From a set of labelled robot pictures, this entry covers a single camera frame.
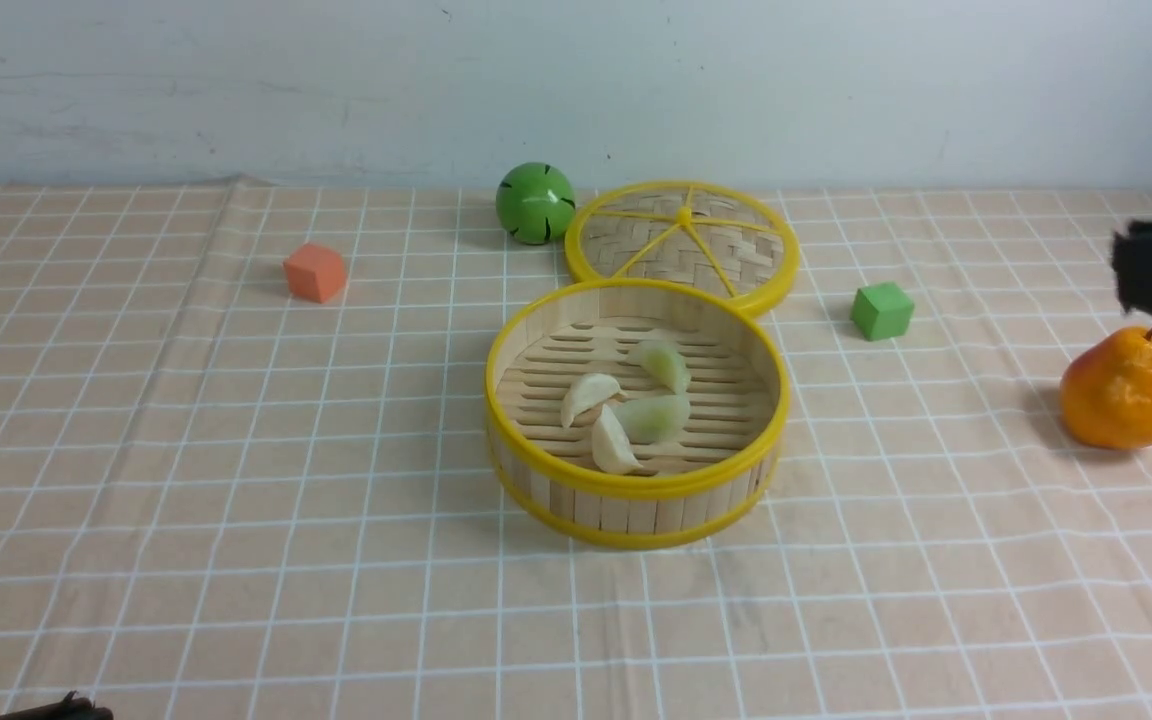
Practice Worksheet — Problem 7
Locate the green foam cube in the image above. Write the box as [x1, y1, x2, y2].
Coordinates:
[850, 282, 916, 342]

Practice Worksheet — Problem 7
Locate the beige grid tablecloth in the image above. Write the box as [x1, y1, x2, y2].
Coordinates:
[0, 179, 1152, 719]

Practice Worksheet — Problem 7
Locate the orange foam cube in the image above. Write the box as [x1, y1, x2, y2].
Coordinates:
[282, 243, 348, 304]

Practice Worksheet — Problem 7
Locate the bamboo steamer tray yellow rim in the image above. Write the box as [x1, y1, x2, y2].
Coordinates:
[485, 279, 791, 550]

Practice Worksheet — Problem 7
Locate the green toy ball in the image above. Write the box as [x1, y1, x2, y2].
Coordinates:
[495, 161, 576, 245]

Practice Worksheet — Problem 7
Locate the woven bamboo steamer lid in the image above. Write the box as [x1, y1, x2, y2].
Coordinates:
[564, 179, 801, 316]

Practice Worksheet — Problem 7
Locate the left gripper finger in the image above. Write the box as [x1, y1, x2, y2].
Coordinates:
[0, 692, 114, 720]

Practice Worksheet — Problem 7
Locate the pale green dumpling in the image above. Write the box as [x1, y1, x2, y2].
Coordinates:
[613, 395, 691, 445]
[626, 340, 691, 395]

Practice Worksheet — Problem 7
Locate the white dumpling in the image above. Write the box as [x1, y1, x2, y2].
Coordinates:
[559, 373, 623, 429]
[589, 406, 643, 475]

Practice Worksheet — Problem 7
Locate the orange yellow toy pear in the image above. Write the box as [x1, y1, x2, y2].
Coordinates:
[1059, 324, 1152, 450]

